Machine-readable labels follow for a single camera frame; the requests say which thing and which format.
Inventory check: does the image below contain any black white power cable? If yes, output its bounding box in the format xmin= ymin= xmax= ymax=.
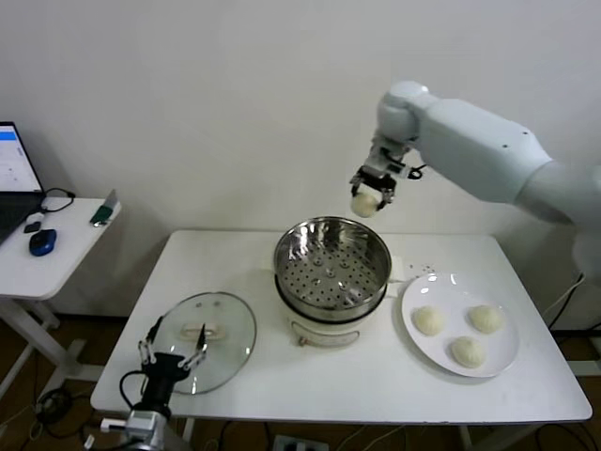
xmin=544 ymin=271 xmax=586 ymax=333

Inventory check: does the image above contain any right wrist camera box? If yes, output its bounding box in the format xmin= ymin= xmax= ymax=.
xmin=368 ymin=138 xmax=395 ymax=168

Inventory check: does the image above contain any cream electric cooker base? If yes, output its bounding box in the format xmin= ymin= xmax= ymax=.
xmin=259 ymin=243 xmax=406 ymax=350

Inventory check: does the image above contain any black looped cable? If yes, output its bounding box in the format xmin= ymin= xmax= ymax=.
xmin=40 ymin=187 xmax=76 ymax=215

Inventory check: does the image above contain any floor power strip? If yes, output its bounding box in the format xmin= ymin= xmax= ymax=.
xmin=271 ymin=434 xmax=330 ymax=451

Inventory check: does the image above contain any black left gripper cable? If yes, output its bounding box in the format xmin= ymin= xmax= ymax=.
xmin=100 ymin=369 xmax=147 ymax=433

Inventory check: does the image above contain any white round plate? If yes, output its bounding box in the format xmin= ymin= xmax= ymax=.
xmin=400 ymin=272 xmax=521 ymax=379

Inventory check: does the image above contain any green handled scraper tool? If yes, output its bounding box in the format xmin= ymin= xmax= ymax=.
xmin=88 ymin=188 xmax=118 ymax=229

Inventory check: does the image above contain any white side table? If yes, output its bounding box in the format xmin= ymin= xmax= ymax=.
xmin=0 ymin=196 xmax=122 ymax=391

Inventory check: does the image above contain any blue computer mouse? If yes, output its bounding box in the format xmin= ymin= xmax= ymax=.
xmin=27 ymin=228 xmax=58 ymax=258

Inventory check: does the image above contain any stainless steel steamer basket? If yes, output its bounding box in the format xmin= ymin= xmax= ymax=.
xmin=272 ymin=215 xmax=393 ymax=320

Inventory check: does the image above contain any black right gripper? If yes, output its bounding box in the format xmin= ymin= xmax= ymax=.
xmin=349 ymin=162 xmax=400 ymax=212

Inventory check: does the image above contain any open black laptop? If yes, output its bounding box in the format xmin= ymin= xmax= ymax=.
xmin=0 ymin=121 xmax=47 ymax=248

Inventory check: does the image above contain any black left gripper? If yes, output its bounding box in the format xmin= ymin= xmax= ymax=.
xmin=136 ymin=315 xmax=210 ymax=411

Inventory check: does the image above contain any round glass lid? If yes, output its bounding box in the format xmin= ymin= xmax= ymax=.
xmin=147 ymin=291 xmax=258 ymax=395

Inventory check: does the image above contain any white steamed baozi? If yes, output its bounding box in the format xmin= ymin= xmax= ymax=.
xmin=448 ymin=335 xmax=487 ymax=368
xmin=411 ymin=304 xmax=447 ymax=337
xmin=468 ymin=303 xmax=506 ymax=335
xmin=351 ymin=187 xmax=384 ymax=218

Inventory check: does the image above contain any coiled black floor cable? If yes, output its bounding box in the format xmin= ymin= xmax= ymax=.
xmin=35 ymin=387 xmax=76 ymax=427

